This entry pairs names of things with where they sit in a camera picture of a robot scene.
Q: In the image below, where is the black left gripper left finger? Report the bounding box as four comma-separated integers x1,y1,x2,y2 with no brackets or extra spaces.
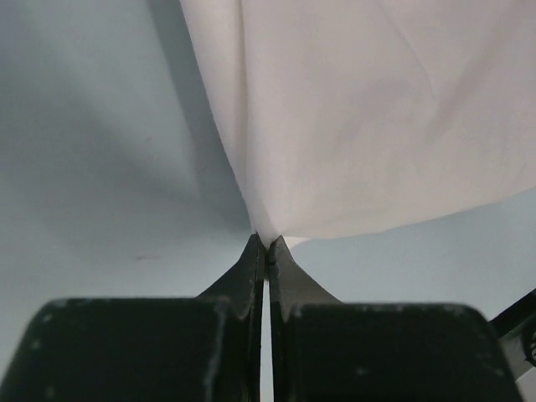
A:
1,235,265,401

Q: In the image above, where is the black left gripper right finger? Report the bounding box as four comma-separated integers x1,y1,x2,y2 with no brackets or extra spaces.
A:
267,238,522,401

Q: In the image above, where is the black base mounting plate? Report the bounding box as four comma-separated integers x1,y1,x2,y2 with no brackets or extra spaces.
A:
490,290,536,380

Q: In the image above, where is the white t shirt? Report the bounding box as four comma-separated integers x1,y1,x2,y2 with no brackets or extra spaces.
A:
181,1,535,243

